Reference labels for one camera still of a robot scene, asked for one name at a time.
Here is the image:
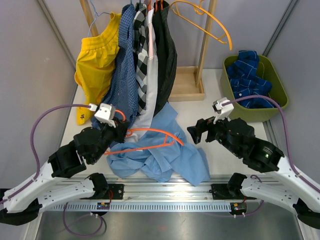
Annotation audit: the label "yellow plastic hanger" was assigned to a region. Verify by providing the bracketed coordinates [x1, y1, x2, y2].
[169, 0, 233, 51]

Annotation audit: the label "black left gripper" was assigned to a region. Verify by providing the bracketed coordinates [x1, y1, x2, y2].
[91, 116, 131, 164]

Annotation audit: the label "orange plastic hanger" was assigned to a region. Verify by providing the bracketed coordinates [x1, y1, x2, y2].
[104, 104, 186, 156]

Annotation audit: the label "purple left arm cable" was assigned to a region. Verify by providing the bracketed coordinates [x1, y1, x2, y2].
[0, 104, 97, 203]

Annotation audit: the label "blue checked shirt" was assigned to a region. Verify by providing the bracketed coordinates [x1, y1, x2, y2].
[101, 4, 138, 127]

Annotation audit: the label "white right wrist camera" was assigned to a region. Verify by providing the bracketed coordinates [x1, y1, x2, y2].
[212, 97, 234, 124]

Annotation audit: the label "yellow shorts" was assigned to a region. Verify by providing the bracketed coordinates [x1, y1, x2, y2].
[74, 12, 123, 126]

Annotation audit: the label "light blue wire hanger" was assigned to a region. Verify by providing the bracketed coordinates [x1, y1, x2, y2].
[87, 0, 111, 38]

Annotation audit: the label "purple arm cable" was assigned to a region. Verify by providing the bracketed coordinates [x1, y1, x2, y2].
[0, 104, 97, 203]
[222, 95, 320, 195]

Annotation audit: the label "dark blue striped shirt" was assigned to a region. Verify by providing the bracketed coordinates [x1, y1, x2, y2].
[226, 50, 273, 99]

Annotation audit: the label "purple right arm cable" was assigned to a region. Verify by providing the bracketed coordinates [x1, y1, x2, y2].
[222, 95, 320, 195]

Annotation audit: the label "light blue shirt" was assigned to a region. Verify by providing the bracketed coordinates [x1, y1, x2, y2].
[106, 102, 211, 187]

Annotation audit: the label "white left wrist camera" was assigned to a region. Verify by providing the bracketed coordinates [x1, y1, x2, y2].
[94, 103, 116, 128]

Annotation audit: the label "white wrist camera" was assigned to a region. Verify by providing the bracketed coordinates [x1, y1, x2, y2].
[212, 97, 234, 124]
[94, 103, 116, 128]

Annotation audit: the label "aluminium mounting rail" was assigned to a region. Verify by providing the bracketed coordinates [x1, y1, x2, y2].
[42, 174, 278, 213]

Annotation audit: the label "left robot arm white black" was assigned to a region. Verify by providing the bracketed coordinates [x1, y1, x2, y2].
[0, 119, 129, 226]

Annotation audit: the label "black striped shirt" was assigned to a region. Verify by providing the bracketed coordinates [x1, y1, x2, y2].
[152, 0, 178, 115]

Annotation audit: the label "olive green plastic bin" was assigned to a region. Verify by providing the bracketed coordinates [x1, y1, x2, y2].
[220, 55, 289, 122]

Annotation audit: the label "wooden clothes rack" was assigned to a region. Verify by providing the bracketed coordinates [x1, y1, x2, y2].
[79, 0, 210, 102]

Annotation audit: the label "black white plaid shirt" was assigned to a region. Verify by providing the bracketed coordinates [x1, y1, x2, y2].
[133, 3, 149, 115]

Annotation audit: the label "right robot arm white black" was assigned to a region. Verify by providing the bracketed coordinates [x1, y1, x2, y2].
[187, 117, 320, 229]

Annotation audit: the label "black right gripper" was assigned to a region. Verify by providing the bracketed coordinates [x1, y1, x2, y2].
[187, 110, 241, 157]

